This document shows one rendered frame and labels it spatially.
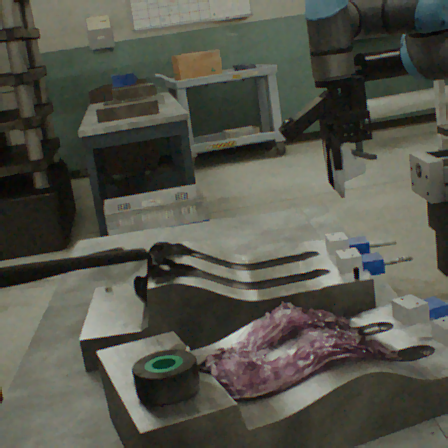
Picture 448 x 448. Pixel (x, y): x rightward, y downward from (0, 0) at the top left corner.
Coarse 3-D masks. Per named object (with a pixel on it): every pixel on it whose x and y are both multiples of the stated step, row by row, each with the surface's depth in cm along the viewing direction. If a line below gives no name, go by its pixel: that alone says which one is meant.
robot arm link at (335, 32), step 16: (320, 0) 128; (336, 0) 128; (320, 16) 128; (336, 16) 128; (352, 16) 131; (320, 32) 129; (336, 32) 129; (352, 32) 133; (320, 48) 130; (336, 48) 130
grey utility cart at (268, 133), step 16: (192, 80) 686; (208, 80) 690; (224, 80) 694; (240, 80) 711; (256, 80) 744; (272, 80) 708; (176, 96) 692; (272, 96) 711; (272, 112) 715; (272, 128) 758; (192, 144) 702; (208, 144) 703; (224, 144) 708; (240, 144) 712; (272, 144) 765
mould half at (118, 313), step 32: (224, 256) 147; (256, 256) 148; (320, 256) 141; (96, 288) 150; (128, 288) 148; (160, 288) 124; (192, 288) 124; (224, 288) 128; (288, 288) 128; (320, 288) 126; (352, 288) 126; (96, 320) 133; (128, 320) 131; (160, 320) 126; (192, 320) 126; (224, 320) 126
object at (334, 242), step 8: (328, 240) 141; (336, 240) 140; (344, 240) 140; (352, 240) 143; (360, 240) 142; (384, 240) 143; (392, 240) 142; (328, 248) 142; (336, 248) 140; (344, 248) 140; (360, 248) 141; (368, 248) 141
